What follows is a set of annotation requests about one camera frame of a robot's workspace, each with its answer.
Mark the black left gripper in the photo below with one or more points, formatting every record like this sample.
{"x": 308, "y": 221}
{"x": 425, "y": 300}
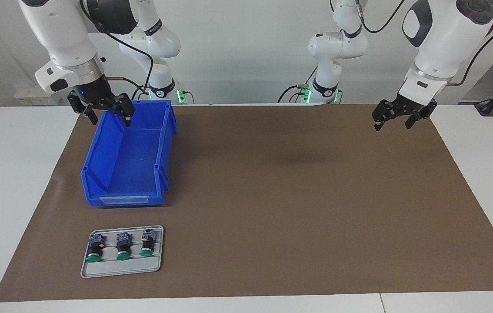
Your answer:
{"x": 414, "y": 106}

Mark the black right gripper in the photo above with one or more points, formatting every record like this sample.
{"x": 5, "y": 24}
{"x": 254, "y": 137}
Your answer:
{"x": 92, "y": 91}

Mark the green push button switch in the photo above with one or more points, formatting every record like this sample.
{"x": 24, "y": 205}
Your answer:
{"x": 123, "y": 250}

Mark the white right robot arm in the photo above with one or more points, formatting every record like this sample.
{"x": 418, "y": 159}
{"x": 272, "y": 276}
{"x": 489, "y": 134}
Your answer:
{"x": 61, "y": 30}

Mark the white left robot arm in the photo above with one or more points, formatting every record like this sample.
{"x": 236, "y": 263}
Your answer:
{"x": 442, "y": 39}

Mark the green push button left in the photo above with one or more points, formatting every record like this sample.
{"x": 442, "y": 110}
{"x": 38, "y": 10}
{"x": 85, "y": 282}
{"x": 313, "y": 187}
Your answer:
{"x": 94, "y": 252}

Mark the green push button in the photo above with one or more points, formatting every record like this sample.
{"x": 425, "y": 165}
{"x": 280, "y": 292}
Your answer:
{"x": 94, "y": 252}
{"x": 147, "y": 248}

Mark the green push button right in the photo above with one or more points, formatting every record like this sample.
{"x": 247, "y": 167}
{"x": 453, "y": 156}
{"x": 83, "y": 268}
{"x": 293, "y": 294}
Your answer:
{"x": 147, "y": 248}

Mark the blue plastic storage bin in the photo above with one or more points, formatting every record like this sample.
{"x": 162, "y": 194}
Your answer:
{"x": 129, "y": 174}

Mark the white power strip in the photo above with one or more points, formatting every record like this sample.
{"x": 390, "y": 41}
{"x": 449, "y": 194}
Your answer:
{"x": 29, "y": 98}

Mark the green lit base connector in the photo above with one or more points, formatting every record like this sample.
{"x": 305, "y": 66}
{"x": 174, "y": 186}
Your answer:
{"x": 181, "y": 95}
{"x": 306, "y": 93}

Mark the grey metal tray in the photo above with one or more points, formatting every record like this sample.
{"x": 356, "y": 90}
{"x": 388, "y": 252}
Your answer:
{"x": 120, "y": 269}

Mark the brown table mat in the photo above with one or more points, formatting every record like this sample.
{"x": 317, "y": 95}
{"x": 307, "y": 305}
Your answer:
{"x": 246, "y": 243}

